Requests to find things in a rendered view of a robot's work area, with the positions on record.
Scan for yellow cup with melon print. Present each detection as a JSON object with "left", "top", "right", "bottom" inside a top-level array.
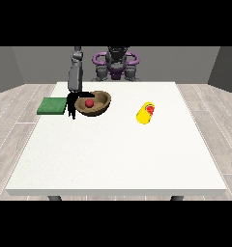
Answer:
[{"left": 135, "top": 101, "right": 156, "bottom": 125}]

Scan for small red ball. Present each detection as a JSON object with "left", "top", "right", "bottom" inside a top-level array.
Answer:
[{"left": 84, "top": 98, "right": 95, "bottom": 109}]

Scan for green square pad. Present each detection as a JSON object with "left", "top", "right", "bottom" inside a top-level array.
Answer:
[{"left": 36, "top": 96, "right": 69, "bottom": 116}]

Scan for brown wooden bowl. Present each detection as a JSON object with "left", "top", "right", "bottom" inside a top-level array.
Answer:
[{"left": 74, "top": 90, "right": 112, "bottom": 118}]

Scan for grey robot trunk purple rings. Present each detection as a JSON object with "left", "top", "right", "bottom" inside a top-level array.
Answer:
[{"left": 90, "top": 46, "right": 142, "bottom": 83}]

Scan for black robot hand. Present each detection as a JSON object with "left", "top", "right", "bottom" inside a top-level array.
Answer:
[{"left": 66, "top": 91, "right": 97, "bottom": 121}]

